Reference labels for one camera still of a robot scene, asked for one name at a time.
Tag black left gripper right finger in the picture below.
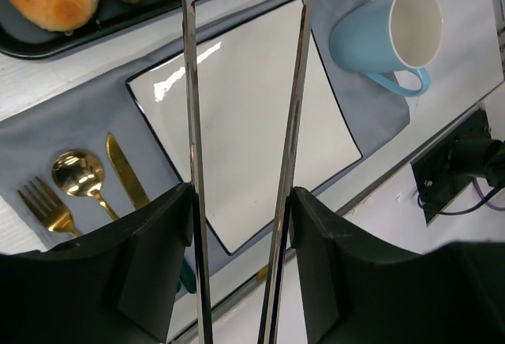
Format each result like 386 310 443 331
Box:
290 187 504 343

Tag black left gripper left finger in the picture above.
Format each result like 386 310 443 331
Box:
1 184 193 343

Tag silver metal tongs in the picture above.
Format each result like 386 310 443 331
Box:
181 0 314 343

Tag grey cloth placemat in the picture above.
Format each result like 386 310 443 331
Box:
0 0 412 251

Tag white square plate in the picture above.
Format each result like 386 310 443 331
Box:
125 0 363 257

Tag light blue mug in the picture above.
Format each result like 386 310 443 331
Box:
328 0 443 97

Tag black baking tray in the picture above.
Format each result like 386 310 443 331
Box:
1 0 181 60

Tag gold fork green handle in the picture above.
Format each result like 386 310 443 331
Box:
17 177 82 237

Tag gold spoon green handle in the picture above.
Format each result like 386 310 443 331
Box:
51 150 119 220

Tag gold knife green handle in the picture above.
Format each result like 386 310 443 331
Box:
106 133 150 210

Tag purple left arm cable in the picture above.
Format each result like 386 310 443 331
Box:
471 176 505 213

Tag black table cutout mount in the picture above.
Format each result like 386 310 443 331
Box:
413 110 504 224

